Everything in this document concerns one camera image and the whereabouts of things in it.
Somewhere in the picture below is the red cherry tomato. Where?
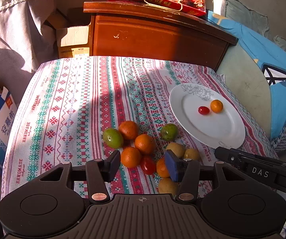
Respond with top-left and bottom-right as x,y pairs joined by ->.
140,156 -> 156,175
198,106 -> 210,116

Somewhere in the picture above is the orange tangerine front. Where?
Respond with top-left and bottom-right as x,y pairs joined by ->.
210,99 -> 224,113

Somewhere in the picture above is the orange tangerine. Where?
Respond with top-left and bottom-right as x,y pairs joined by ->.
121,147 -> 141,168
119,120 -> 139,140
210,99 -> 224,113
134,134 -> 156,155
156,158 -> 170,178

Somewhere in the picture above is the brown kiwi right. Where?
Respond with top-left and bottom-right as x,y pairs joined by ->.
183,148 -> 200,161

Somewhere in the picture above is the brown kiwi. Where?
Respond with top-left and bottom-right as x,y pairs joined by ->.
183,148 -> 200,161
166,142 -> 185,159
158,177 -> 179,197

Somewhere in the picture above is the brown kiwi left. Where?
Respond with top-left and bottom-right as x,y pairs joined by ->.
166,142 -> 185,159

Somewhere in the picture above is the orange tangerine centre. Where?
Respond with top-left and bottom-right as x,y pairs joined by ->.
156,158 -> 170,178

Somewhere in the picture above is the brown kiwi front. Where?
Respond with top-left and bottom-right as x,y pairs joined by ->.
158,177 -> 179,197

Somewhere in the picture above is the green tomato left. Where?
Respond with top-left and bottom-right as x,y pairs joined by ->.
103,128 -> 123,149

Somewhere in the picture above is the green tomato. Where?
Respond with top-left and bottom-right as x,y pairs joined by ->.
103,128 -> 123,149
160,123 -> 179,142

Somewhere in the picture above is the green tomato right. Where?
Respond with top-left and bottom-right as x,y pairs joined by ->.
160,123 -> 179,142

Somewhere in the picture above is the orange tangerine upper middle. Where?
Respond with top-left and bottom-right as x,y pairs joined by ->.
134,134 -> 156,155

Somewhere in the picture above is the orange tangerine top left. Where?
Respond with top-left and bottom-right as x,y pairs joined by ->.
119,120 -> 139,140

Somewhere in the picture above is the white floral plate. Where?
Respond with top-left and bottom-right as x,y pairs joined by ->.
169,83 -> 245,149

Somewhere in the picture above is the patterned red green tablecloth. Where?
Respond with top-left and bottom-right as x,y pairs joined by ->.
1,57 -> 276,196

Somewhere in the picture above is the blue cartoon pillow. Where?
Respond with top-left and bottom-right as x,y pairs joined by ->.
208,11 -> 286,139

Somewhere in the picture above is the grey green sofa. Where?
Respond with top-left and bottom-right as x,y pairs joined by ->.
205,0 -> 286,160

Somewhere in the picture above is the wooden cabinet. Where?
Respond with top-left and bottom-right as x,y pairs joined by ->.
84,0 -> 238,70

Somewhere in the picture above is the beige curtain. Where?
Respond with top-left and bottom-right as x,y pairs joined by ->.
0,0 -> 56,103

